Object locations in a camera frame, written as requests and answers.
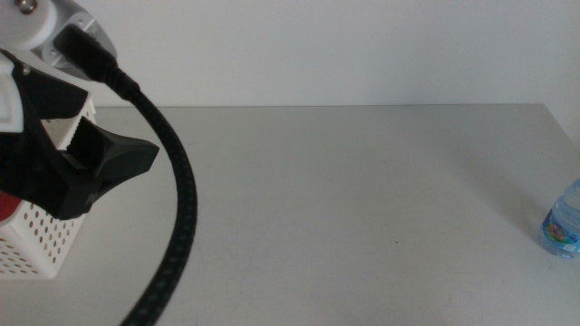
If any red soda can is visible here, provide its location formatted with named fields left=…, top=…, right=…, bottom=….
left=0, top=192, right=23, bottom=223

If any small water bottle blue cap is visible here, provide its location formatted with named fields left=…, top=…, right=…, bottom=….
left=538, top=177, right=580, bottom=260

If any white perforated plastic basket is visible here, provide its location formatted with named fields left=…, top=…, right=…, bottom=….
left=0, top=92, right=99, bottom=280

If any thick braided black cable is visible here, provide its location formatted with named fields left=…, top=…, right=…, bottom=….
left=53, top=24, right=199, bottom=326

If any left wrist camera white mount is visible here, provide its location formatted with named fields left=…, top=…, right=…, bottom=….
left=0, top=0, right=118, bottom=135

